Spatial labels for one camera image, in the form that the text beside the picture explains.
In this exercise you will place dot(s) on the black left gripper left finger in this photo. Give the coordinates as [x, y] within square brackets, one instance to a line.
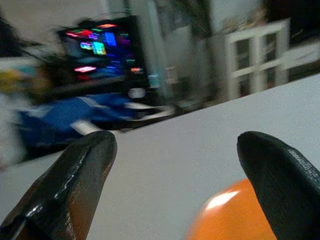
[67, 185]

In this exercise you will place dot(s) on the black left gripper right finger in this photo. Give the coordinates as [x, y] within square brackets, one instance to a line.
[282, 180]

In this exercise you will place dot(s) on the orange bowl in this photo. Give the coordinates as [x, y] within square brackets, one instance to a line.
[232, 215]

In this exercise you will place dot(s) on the blue cloth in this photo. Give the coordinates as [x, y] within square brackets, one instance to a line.
[65, 117]

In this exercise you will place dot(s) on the yellow object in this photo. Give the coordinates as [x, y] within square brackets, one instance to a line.
[10, 80]

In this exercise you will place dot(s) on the white glass-door cabinet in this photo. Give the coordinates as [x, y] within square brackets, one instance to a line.
[257, 60]

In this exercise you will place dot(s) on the black computer case coloured lights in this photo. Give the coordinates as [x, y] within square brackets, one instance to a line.
[102, 52]

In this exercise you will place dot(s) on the dark green plant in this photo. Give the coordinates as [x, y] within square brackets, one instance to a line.
[197, 17]

